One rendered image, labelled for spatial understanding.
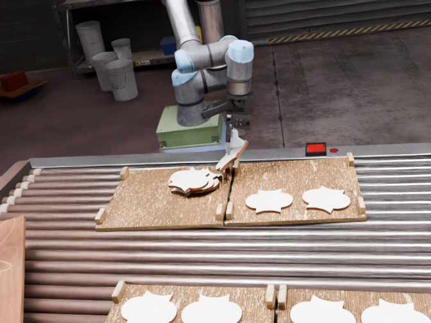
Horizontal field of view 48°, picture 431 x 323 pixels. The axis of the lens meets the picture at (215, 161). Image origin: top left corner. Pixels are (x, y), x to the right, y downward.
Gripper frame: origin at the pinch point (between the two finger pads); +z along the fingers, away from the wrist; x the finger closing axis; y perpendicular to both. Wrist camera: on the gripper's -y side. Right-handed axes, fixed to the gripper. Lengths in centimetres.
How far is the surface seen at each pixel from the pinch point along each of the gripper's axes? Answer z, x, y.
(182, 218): 14.6, -22.4, -11.1
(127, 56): 122, 414, -163
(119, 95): 129, 314, -142
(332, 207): 5.2, -21.3, 33.8
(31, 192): 28, 0, -73
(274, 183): 9.6, -4.8, 16.5
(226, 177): 12.7, 0.7, 0.1
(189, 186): 10.1, -10.9, -11.0
